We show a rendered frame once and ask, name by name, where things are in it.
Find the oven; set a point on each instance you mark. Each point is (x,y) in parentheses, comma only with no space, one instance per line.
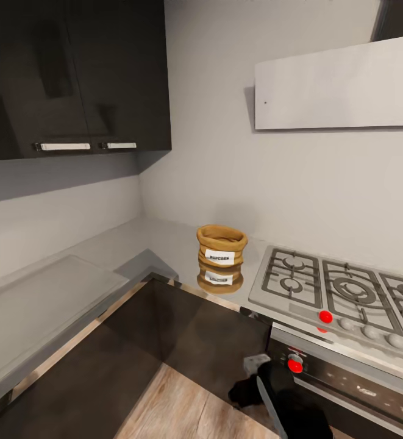
(358,400)

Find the cabinet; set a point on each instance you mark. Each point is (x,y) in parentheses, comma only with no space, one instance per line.
(82,77)

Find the popcorn bag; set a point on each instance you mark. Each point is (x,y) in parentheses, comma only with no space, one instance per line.
(221,246)

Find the drop in sink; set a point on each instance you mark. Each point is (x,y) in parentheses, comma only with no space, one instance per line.
(38,307)

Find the range hood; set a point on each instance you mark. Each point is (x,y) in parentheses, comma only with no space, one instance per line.
(353,86)

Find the burner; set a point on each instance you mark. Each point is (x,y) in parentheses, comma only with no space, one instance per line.
(362,303)

